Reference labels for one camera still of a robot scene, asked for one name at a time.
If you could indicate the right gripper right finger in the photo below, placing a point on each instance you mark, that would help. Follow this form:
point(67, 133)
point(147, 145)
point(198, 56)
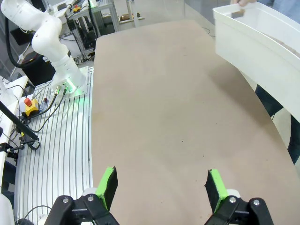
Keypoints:
point(218, 187)

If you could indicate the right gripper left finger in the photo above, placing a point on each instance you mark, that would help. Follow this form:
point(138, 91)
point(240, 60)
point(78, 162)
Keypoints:
point(105, 187)

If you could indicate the white plastic basket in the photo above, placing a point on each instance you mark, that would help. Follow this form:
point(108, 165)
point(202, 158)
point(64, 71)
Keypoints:
point(257, 58)

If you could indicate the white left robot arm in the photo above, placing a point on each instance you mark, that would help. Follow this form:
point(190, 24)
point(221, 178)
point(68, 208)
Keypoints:
point(47, 39)

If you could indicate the person's right hand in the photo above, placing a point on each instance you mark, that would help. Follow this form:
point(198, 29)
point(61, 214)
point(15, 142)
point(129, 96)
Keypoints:
point(246, 2)

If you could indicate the person in blue shirt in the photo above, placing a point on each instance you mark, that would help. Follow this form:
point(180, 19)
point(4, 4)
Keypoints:
point(267, 100)

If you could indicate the small red blue plug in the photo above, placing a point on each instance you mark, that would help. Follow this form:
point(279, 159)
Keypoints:
point(44, 104)

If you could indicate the black metal rod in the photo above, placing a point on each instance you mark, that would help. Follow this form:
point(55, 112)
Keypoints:
point(18, 124)

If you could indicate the yellow emergency stop button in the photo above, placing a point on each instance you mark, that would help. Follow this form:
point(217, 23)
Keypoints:
point(79, 9)
point(32, 106)

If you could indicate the black box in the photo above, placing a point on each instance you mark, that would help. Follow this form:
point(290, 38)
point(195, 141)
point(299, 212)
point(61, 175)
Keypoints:
point(37, 72)

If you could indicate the slotted aluminium base plate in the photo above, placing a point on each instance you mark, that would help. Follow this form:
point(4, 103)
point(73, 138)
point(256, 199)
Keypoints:
point(61, 140)

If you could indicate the aluminium frame rack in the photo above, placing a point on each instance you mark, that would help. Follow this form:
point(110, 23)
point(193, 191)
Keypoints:
point(103, 18)

